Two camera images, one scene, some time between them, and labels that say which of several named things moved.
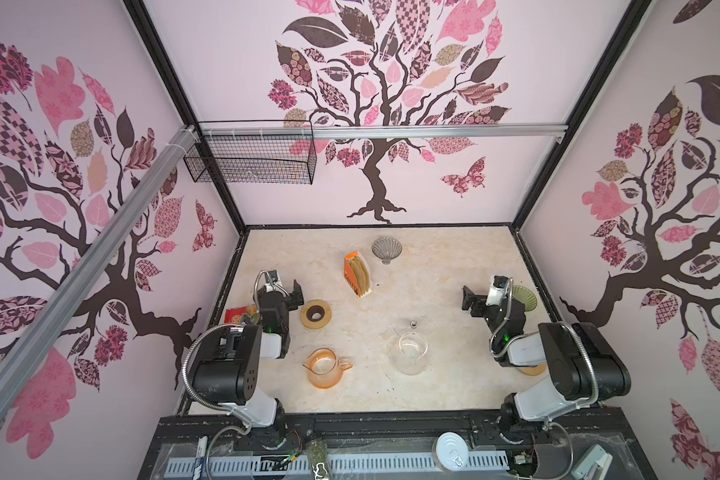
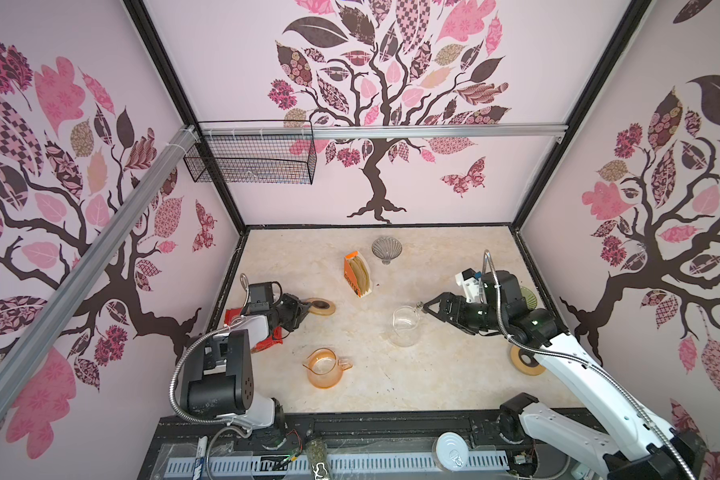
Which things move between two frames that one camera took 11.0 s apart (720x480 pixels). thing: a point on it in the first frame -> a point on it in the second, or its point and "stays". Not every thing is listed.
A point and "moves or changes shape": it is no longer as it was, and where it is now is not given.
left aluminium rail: [14, 358] stays
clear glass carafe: [410, 356] -> [406, 325]
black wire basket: [255, 152] stays
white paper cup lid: [450, 451] stays
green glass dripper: [524, 296] stays
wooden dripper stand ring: [316, 314] moves or changes shape
